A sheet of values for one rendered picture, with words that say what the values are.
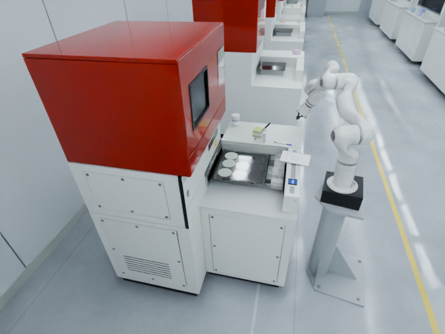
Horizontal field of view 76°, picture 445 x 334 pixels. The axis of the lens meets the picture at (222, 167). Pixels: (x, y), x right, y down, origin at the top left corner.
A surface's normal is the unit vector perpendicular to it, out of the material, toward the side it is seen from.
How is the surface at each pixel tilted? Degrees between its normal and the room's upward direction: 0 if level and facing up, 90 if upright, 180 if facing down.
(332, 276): 0
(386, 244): 0
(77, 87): 90
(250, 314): 0
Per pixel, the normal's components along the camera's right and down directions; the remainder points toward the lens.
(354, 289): -0.03, -0.80
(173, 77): -0.23, 0.58
